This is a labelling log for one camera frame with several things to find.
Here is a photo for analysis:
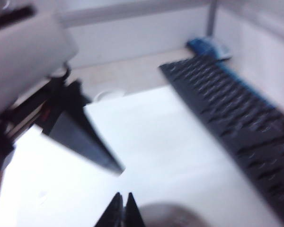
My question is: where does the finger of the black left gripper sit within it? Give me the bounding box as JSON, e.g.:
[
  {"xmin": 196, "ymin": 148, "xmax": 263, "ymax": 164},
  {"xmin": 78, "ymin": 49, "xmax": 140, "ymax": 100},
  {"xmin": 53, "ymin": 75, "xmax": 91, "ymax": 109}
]
[{"xmin": 48, "ymin": 81, "xmax": 125, "ymax": 175}]

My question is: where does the dark computer keyboard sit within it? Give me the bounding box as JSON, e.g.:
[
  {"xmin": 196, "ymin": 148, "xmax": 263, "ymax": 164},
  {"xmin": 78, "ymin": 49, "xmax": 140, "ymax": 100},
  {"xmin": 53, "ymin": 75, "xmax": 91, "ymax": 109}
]
[{"xmin": 159, "ymin": 54, "xmax": 284, "ymax": 227}]

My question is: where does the white round desk grommet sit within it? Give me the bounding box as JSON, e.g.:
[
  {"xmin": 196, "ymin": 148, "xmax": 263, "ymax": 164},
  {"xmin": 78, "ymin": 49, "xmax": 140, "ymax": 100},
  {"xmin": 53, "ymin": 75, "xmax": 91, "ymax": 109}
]
[{"xmin": 94, "ymin": 90, "xmax": 126, "ymax": 101}]

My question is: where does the white mug with 12 print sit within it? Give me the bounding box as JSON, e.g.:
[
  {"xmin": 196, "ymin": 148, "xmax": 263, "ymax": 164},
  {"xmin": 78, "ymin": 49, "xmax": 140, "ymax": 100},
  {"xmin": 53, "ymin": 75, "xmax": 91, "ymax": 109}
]
[{"xmin": 139, "ymin": 202, "xmax": 205, "ymax": 227}]

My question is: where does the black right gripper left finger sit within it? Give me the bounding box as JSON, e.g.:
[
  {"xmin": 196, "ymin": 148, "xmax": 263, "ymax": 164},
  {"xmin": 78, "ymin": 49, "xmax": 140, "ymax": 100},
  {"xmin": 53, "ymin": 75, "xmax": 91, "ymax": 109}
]
[{"xmin": 94, "ymin": 192, "xmax": 124, "ymax": 227}]

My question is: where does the grey metal partition post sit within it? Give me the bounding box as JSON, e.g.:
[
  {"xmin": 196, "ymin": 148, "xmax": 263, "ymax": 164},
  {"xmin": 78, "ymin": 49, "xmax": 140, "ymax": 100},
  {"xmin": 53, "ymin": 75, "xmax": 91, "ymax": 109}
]
[{"xmin": 207, "ymin": 0, "xmax": 219, "ymax": 34}]

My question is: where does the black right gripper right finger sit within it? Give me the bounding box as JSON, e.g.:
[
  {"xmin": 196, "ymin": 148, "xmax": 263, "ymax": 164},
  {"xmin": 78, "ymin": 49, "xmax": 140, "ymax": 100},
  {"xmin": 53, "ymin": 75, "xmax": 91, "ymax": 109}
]
[{"xmin": 125, "ymin": 192, "xmax": 146, "ymax": 227}]

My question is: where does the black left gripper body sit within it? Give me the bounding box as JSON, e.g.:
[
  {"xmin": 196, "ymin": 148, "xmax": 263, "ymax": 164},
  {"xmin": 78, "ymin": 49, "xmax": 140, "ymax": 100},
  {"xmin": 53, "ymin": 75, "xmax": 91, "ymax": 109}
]
[{"xmin": 0, "ymin": 77, "xmax": 69, "ymax": 172}]

